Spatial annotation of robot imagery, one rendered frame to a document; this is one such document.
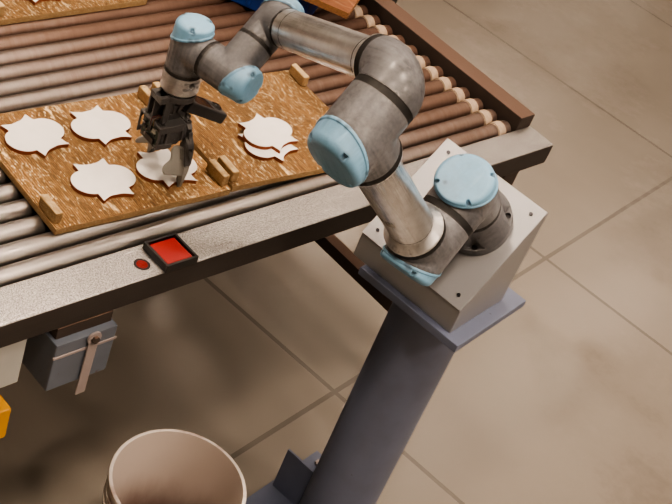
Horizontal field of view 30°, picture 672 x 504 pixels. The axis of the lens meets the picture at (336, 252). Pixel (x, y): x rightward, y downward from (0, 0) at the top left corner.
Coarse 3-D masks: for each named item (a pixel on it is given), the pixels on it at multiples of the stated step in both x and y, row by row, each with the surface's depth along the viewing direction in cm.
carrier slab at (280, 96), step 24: (288, 72) 299; (216, 96) 281; (264, 96) 288; (288, 96) 291; (312, 96) 295; (192, 120) 271; (240, 120) 277; (288, 120) 283; (312, 120) 286; (216, 144) 267; (240, 144) 270; (240, 168) 263; (264, 168) 266; (288, 168) 269; (312, 168) 272
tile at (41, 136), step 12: (24, 120) 251; (36, 120) 252; (48, 120) 253; (12, 132) 247; (24, 132) 248; (36, 132) 249; (48, 132) 250; (60, 132) 252; (12, 144) 244; (24, 144) 245; (36, 144) 246; (48, 144) 247; (60, 144) 249
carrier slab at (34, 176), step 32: (128, 96) 270; (64, 128) 255; (0, 160) 241; (32, 160) 243; (64, 160) 247; (96, 160) 250; (128, 160) 253; (32, 192) 236; (64, 192) 239; (160, 192) 248; (192, 192) 252; (224, 192) 256; (64, 224) 232; (96, 224) 237
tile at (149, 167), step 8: (144, 152) 255; (152, 152) 256; (160, 152) 257; (168, 152) 258; (144, 160) 253; (152, 160) 254; (160, 160) 255; (168, 160) 256; (192, 160) 258; (136, 168) 251; (144, 168) 251; (152, 168) 252; (160, 168) 253; (192, 168) 256; (144, 176) 249; (152, 176) 250; (160, 176) 251; (168, 176) 252; (176, 176) 252; (192, 176) 254; (168, 184) 250; (176, 184) 252
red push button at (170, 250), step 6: (168, 240) 239; (174, 240) 240; (156, 246) 237; (162, 246) 237; (168, 246) 238; (174, 246) 238; (180, 246) 239; (162, 252) 236; (168, 252) 236; (174, 252) 237; (180, 252) 237; (186, 252) 238; (168, 258) 235; (174, 258) 236; (180, 258) 236
